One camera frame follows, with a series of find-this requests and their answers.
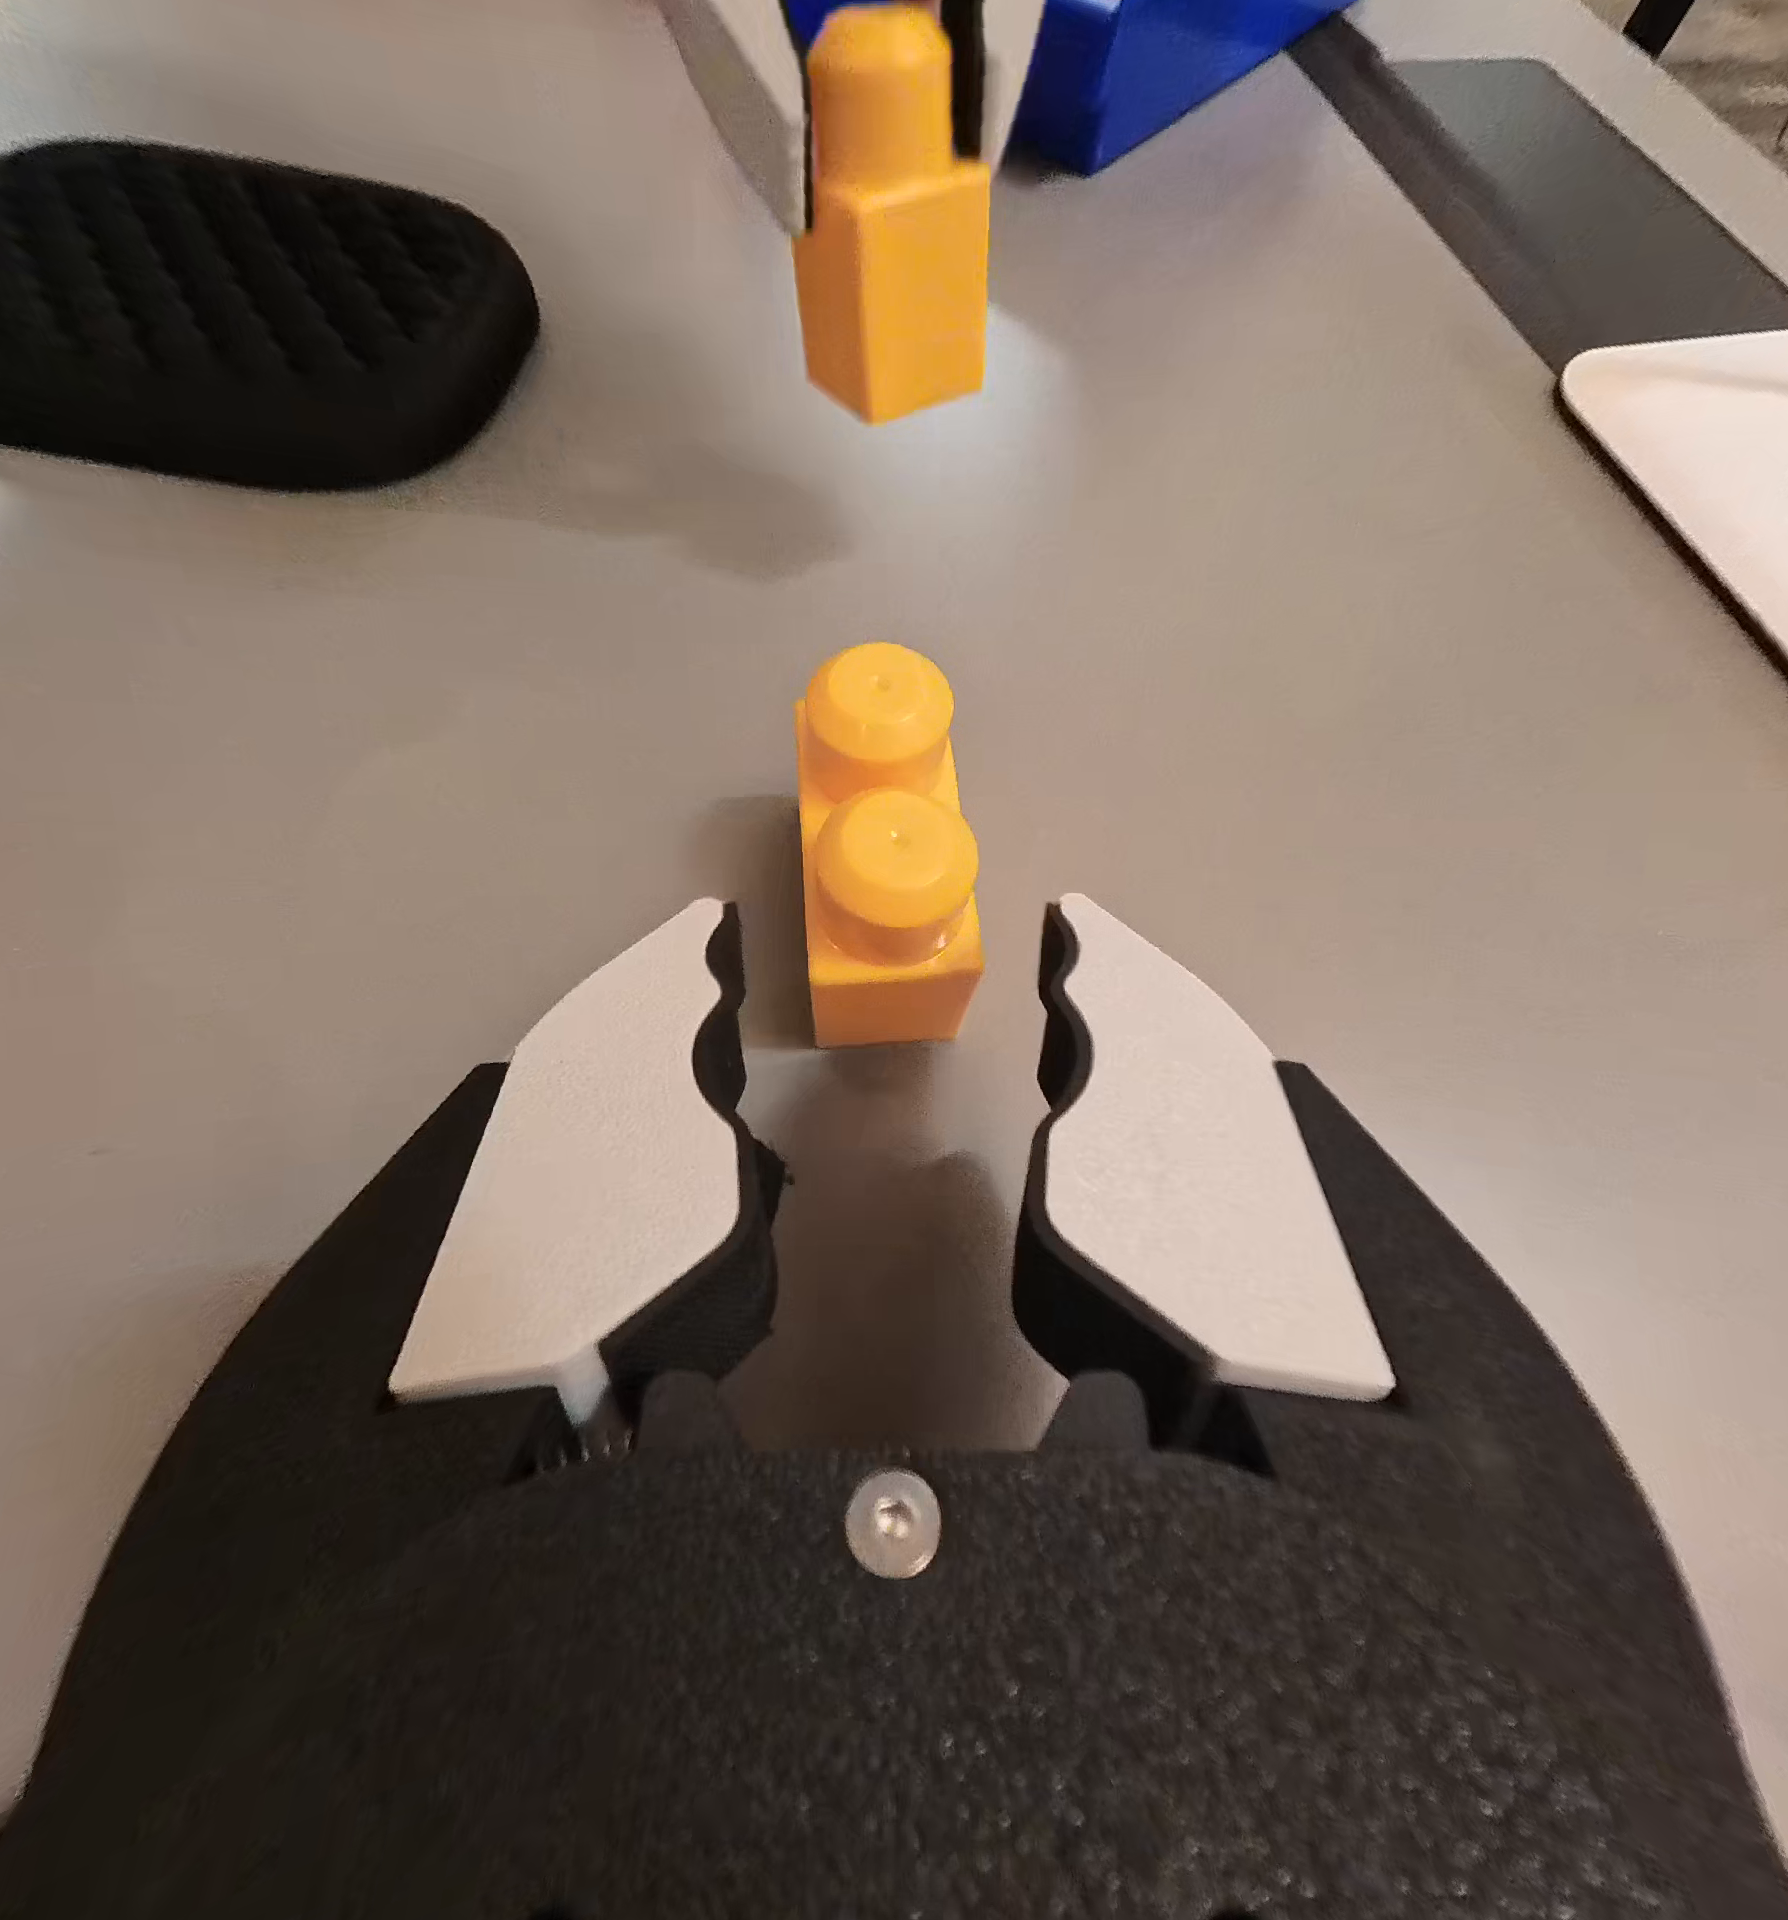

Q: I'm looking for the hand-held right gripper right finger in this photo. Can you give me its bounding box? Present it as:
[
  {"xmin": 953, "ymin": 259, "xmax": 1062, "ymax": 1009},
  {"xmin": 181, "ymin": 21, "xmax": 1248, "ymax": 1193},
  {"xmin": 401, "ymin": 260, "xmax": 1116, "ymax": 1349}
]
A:
[{"xmin": 1014, "ymin": 893, "xmax": 1399, "ymax": 1405}]

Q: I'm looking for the white document stand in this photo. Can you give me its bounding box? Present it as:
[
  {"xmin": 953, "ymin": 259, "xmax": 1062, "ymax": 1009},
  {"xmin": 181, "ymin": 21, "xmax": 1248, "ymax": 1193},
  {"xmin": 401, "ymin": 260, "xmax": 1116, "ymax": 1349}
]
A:
[{"xmin": 1559, "ymin": 327, "xmax": 1788, "ymax": 758}]

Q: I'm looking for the blue plastic bin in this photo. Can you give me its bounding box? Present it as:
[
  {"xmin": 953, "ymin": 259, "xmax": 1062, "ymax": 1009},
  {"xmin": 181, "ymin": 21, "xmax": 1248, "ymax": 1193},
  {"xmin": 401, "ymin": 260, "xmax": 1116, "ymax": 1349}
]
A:
[{"xmin": 1009, "ymin": 0, "xmax": 1366, "ymax": 176}]

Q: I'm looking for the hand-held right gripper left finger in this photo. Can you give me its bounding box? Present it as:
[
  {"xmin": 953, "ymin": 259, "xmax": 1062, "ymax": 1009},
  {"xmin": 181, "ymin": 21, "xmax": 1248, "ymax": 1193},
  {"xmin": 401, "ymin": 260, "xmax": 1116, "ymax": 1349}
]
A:
[{"xmin": 389, "ymin": 897, "xmax": 779, "ymax": 1428}]

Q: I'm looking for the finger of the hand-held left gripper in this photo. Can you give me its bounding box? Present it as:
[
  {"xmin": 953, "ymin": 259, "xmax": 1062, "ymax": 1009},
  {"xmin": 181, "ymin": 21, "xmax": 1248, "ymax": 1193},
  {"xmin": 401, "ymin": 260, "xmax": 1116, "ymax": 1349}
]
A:
[
  {"xmin": 943, "ymin": 0, "xmax": 1048, "ymax": 169},
  {"xmin": 665, "ymin": 0, "xmax": 818, "ymax": 237}
]

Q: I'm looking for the yellow single-stud block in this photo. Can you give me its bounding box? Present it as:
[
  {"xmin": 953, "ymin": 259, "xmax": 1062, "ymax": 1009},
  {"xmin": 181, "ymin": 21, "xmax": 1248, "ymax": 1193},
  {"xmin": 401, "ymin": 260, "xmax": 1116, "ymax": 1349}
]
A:
[{"xmin": 792, "ymin": 642, "xmax": 987, "ymax": 1049}]

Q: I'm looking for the orange one-stud toy block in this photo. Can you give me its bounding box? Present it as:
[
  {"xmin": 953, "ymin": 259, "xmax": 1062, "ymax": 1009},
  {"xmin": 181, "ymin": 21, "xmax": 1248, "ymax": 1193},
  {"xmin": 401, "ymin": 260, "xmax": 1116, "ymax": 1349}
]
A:
[{"xmin": 789, "ymin": 2, "xmax": 993, "ymax": 426}]

